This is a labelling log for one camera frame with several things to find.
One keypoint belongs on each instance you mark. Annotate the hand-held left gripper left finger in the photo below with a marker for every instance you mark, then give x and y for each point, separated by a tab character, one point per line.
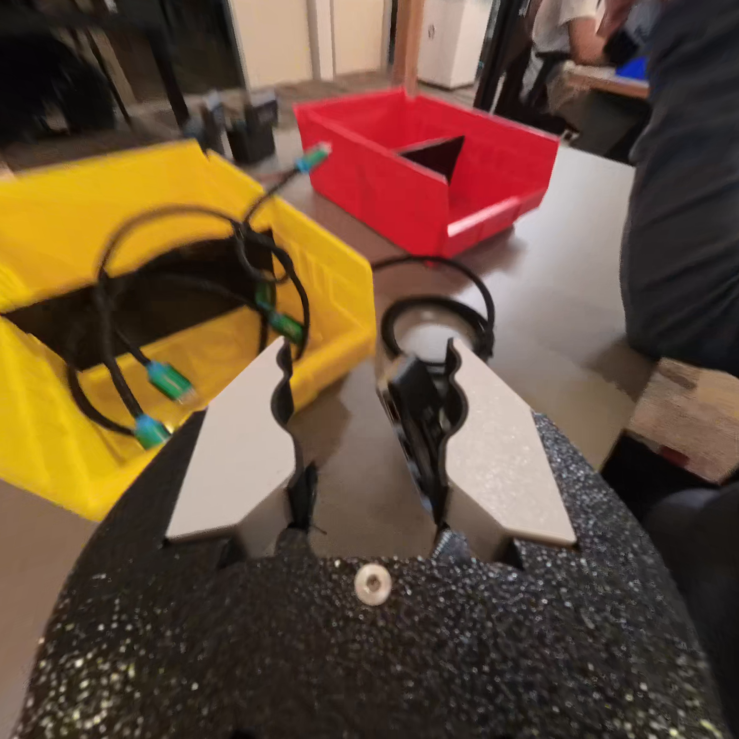
236	462

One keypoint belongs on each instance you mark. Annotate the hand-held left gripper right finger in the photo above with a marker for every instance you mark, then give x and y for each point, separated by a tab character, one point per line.
502	462

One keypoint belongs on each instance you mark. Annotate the red plastic bin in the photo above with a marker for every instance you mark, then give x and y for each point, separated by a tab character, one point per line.
369	173

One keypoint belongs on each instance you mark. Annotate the yellow plastic bin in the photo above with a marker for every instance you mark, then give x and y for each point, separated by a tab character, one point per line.
52	196

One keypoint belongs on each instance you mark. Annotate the black divider of yellow bin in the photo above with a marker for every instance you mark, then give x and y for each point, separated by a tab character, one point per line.
173	277

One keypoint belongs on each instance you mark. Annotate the person's leg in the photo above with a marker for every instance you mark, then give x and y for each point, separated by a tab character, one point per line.
698	577

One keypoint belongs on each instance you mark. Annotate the black divider of red bin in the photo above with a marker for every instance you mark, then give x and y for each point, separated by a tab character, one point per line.
439	156

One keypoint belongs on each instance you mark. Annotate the black battery charger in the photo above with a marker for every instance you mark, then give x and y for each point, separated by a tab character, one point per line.
209	127
254	127

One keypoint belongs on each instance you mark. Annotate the person's torso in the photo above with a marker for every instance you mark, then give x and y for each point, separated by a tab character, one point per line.
687	173

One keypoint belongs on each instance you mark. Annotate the black office chair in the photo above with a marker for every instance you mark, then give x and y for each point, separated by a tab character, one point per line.
46	86

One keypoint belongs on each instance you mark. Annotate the white pedestal cabinet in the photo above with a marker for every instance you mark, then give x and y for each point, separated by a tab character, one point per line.
450	46

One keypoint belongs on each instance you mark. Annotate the white wall cabinet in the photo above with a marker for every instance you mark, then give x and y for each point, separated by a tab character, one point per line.
288	34

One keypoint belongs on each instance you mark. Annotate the wooden post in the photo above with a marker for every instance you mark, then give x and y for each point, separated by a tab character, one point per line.
407	40

